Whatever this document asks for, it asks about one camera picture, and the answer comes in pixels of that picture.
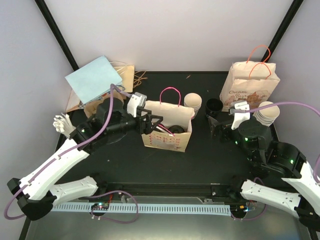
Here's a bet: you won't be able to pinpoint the tall stack paper cups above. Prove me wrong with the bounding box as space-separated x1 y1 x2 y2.
253 106 280 127

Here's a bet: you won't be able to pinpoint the black lid stack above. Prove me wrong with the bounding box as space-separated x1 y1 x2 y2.
205 98 223 118

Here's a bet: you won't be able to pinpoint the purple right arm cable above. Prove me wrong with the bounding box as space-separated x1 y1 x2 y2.
231 101 320 222

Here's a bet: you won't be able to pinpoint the patterned flat paper bag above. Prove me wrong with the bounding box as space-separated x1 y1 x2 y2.
65 90 86 113

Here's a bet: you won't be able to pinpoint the light blue paper bag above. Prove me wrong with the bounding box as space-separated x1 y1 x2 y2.
65 55 122 104

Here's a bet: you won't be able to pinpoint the stacked pulp cup carriers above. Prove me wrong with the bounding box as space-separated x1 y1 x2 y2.
84 94 111 118

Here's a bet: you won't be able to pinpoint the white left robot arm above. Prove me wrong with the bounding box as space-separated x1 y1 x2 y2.
7 96 164 221

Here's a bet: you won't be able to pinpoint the small stack paper cups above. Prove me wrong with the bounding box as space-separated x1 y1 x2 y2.
184 93 202 119

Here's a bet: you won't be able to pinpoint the light blue slotted cable duct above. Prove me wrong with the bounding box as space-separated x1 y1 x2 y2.
52 202 231 217

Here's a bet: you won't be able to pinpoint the Cream Bear printed paper bag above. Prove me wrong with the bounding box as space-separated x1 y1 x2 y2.
219 44 281 113

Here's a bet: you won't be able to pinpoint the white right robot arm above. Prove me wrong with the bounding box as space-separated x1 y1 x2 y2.
208 116 320 232

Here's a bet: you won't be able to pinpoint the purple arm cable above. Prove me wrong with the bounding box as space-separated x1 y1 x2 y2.
4 83 140 225
231 101 320 222

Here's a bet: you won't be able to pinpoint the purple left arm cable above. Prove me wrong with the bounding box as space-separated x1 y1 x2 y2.
4 83 140 225

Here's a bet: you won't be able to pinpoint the cream paper bag pink sides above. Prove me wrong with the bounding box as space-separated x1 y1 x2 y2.
141 87 195 153

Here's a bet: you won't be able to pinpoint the brown kraft paper bag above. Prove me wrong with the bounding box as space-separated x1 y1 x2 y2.
110 61 148 93

